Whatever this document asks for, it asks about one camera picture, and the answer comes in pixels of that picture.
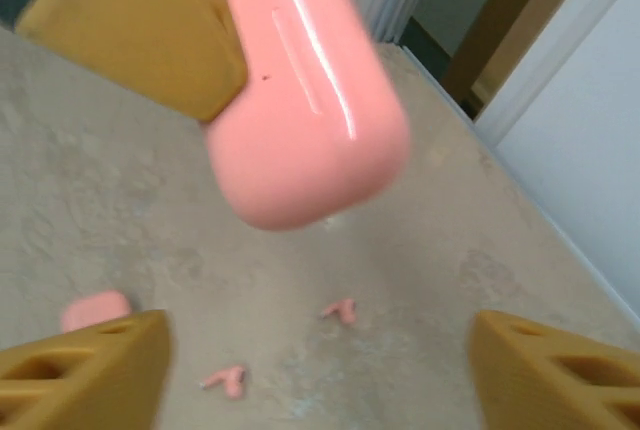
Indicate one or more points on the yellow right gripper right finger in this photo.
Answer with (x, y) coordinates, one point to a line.
(565, 385)

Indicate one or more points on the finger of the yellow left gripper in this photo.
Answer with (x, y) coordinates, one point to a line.
(135, 25)

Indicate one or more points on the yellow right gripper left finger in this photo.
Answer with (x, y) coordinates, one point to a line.
(75, 385)

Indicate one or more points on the pink earbud charging case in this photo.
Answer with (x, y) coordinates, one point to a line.
(310, 150)
(92, 311)

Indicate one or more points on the brown wooden door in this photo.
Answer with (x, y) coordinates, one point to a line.
(525, 0)

